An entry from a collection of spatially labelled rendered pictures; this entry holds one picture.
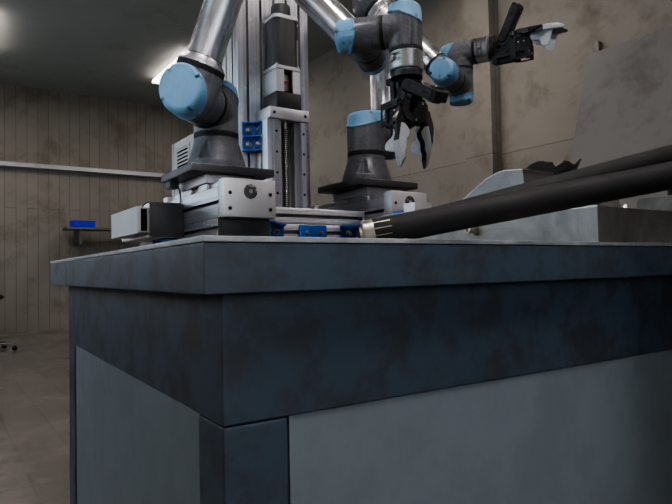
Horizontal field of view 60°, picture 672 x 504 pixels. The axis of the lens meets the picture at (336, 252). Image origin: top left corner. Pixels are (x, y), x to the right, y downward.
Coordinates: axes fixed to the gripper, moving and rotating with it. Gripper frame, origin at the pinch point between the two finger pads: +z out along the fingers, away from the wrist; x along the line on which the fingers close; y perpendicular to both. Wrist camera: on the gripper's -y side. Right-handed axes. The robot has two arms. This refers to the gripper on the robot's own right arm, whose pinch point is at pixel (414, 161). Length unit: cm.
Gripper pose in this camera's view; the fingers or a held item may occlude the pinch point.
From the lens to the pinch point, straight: 129.8
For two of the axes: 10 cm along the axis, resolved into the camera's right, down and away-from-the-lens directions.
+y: -5.5, 0.4, 8.4
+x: -8.4, 0.0, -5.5
